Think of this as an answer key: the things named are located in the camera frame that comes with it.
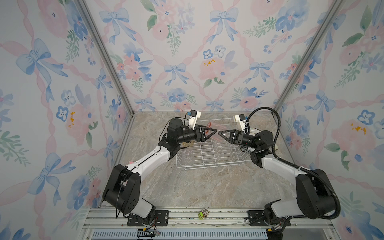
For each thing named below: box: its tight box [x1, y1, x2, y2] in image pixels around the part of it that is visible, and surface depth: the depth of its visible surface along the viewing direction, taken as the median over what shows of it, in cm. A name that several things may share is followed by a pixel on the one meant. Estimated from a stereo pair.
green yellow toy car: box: [198, 208, 210, 220], surface depth 75 cm
